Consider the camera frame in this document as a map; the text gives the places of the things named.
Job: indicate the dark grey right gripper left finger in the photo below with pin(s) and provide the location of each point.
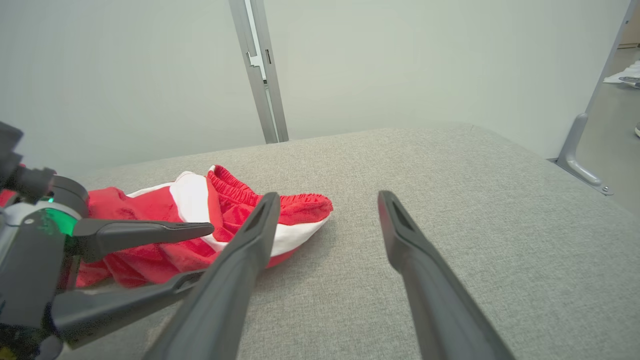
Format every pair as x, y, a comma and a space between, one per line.
225, 300

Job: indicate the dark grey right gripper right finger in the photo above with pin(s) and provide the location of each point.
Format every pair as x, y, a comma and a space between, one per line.
435, 300

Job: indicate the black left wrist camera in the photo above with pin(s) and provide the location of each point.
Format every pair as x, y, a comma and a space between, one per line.
20, 165

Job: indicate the red shorts with white stripes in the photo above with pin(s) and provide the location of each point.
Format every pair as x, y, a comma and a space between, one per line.
150, 260

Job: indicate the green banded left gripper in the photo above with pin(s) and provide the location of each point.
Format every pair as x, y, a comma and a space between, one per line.
30, 260

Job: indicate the grey metal partition post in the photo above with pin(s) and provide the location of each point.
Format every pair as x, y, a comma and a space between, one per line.
260, 80

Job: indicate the grey metal corner bracket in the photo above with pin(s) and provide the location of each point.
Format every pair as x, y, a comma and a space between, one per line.
575, 145

